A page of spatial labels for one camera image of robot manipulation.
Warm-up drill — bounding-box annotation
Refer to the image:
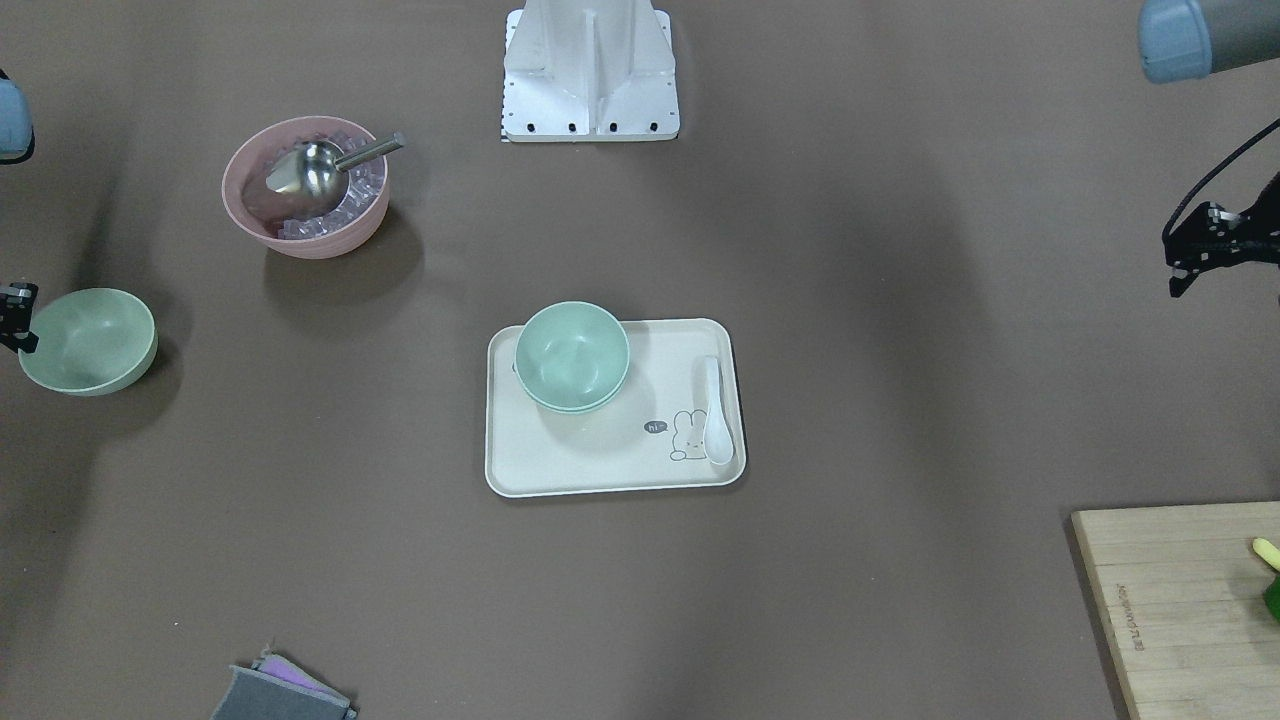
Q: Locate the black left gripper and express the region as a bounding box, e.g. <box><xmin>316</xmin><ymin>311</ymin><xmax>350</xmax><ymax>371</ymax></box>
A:
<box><xmin>1164</xmin><ymin>202</ymin><xmax>1279</xmax><ymax>299</ymax></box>

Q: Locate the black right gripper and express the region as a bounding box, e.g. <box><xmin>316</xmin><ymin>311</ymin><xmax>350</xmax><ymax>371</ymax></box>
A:
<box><xmin>1</xmin><ymin>282</ymin><xmax>40</xmax><ymax>354</ymax></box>

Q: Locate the green bowl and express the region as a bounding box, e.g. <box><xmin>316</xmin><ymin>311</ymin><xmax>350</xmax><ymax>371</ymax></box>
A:
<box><xmin>515</xmin><ymin>374</ymin><xmax>628</xmax><ymax>415</ymax></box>
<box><xmin>513</xmin><ymin>301</ymin><xmax>632</xmax><ymax>379</ymax></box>
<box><xmin>18</xmin><ymin>288</ymin><xmax>159</xmax><ymax>397</ymax></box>

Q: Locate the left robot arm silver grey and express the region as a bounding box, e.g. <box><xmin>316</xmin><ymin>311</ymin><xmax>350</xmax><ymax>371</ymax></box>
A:
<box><xmin>1137</xmin><ymin>1</ymin><xmax>1279</xmax><ymax>299</ymax></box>

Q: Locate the pink bowl with ice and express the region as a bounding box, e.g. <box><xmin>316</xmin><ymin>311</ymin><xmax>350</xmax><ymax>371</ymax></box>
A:
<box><xmin>220</xmin><ymin>115</ymin><xmax>390</xmax><ymax>260</ymax></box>

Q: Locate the yellow plastic knife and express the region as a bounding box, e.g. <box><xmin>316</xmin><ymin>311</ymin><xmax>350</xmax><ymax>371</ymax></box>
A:
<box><xmin>1251</xmin><ymin>537</ymin><xmax>1280</xmax><ymax>573</ymax></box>

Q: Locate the metal ice scoop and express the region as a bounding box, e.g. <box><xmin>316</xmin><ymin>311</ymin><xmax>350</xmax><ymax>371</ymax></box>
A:
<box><xmin>262</xmin><ymin>132</ymin><xmax>406</xmax><ymax>220</ymax></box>

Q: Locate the wooden cutting board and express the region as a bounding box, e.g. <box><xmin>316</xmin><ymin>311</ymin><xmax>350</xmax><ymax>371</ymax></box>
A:
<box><xmin>1071</xmin><ymin>501</ymin><xmax>1279</xmax><ymax>719</ymax></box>

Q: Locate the green lime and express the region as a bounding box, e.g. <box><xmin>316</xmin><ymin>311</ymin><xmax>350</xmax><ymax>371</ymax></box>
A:
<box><xmin>1262</xmin><ymin>575</ymin><xmax>1280</xmax><ymax>623</ymax></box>

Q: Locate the grey folded cloth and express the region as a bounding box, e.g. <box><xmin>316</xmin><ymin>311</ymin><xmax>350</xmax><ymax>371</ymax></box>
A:
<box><xmin>211</xmin><ymin>650</ymin><xmax>358</xmax><ymax>719</ymax></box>

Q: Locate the white ceramic spoon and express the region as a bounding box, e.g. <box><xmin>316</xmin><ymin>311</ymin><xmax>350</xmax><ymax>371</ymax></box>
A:
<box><xmin>701</xmin><ymin>355</ymin><xmax>735</xmax><ymax>466</ymax></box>

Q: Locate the green bowl on tray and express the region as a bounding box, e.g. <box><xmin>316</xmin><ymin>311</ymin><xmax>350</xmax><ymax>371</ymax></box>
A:
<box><xmin>515</xmin><ymin>374</ymin><xmax>628</xmax><ymax>415</ymax></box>

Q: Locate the cream rectangular tray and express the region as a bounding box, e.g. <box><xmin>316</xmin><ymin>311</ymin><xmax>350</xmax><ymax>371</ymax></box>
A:
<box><xmin>484</xmin><ymin>318</ymin><xmax>748</xmax><ymax>498</ymax></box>

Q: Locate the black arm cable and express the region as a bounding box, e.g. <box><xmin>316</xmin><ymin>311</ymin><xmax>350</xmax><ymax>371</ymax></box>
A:
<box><xmin>1165</xmin><ymin>118</ymin><xmax>1280</xmax><ymax>236</ymax></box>

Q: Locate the white camera pole mount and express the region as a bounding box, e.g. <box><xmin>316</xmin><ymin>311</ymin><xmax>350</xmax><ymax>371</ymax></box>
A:
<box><xmin>500</xmin><ymin>1</ymin><xmax>681</xmax><ymax>143</ymax></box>

